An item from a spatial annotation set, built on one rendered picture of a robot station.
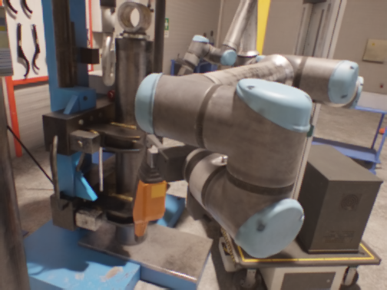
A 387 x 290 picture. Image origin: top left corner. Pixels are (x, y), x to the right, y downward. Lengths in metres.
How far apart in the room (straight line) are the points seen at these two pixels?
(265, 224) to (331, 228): 1.65
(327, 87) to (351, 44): 11.54
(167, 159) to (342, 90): 0.54
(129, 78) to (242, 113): 1.35
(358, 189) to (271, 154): 1.61
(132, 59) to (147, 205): 1.01
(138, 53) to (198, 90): 1.27
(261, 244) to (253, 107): 0.17
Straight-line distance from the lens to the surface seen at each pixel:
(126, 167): 1.82
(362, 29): 12.46
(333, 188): 1.84
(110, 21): 0.76
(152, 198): 0.78
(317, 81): 0.88
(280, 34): 12.24
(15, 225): 0.50
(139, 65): 1.65
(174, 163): 0.51
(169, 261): 2.03
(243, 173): 0.35
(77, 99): 1.70
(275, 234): 0.39
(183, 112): 0.37
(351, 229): 2.08
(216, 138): 0.36
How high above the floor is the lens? 1.53
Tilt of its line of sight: 21 degrees down
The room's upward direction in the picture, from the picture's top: 5 degrees clockwise
